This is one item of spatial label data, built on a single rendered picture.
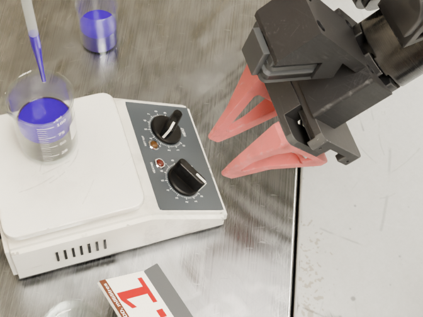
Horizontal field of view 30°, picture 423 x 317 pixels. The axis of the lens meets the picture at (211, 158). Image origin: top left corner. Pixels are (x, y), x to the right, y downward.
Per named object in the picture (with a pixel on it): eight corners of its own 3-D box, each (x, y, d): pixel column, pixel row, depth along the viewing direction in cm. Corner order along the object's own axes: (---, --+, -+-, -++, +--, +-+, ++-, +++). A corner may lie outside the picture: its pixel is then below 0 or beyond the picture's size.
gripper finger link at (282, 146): (209, 192, 60) (311, 129, 56) (183, 114, 63) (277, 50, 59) (256, 206, 65) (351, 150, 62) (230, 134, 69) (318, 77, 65)
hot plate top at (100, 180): (112, 94, 72) (111, 88, 72) (148, 208, 67) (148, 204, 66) (-21, 124, 70) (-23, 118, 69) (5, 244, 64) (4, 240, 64)
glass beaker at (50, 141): (72, 111, 71) (64, 56, 64) (87, 161, 68) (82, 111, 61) (5, 127, 69) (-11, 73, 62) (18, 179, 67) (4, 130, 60)
